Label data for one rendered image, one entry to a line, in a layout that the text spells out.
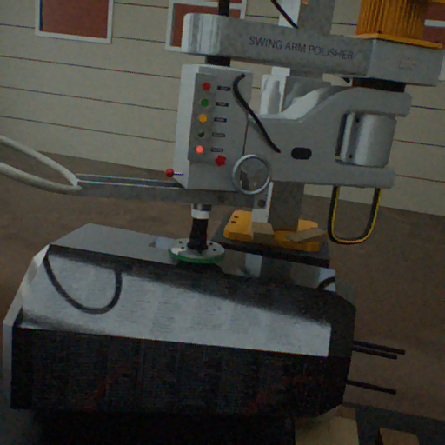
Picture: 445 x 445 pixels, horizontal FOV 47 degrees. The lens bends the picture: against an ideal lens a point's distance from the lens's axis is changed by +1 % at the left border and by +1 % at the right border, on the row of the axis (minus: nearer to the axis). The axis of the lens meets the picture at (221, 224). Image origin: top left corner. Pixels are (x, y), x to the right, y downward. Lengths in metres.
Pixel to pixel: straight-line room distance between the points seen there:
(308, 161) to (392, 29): 0.55
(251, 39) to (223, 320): 0.95
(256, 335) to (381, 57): 1.08
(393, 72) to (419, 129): 5.92
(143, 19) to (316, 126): 6.81
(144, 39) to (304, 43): 6.76
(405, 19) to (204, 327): 1.30
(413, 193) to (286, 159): 6.23
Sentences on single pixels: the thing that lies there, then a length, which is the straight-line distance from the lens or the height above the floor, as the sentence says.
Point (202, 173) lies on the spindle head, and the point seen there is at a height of 1.19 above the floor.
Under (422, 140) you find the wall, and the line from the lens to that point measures 7.94.
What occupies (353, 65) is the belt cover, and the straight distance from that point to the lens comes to 1.94.
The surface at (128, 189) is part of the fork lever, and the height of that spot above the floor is 1.11.
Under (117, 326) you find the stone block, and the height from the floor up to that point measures 0.63.
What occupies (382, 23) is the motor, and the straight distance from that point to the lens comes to 2.06.
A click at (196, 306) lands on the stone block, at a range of 1.82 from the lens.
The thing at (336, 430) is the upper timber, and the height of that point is 0.22.
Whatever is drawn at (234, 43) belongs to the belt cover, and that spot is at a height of 1.62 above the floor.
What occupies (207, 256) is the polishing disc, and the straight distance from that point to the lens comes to 1.85.
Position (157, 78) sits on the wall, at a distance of 8.39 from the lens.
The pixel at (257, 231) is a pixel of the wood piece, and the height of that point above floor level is 0.83.
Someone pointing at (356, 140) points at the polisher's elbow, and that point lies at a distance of 2.05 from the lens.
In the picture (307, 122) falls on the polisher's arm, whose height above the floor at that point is 1.39.
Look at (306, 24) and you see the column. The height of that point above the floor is 1.80.
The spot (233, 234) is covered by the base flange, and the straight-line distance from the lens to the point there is 2.54.
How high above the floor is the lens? 1.49
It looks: 15 degrees down
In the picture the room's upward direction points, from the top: 7 degrees clockwise
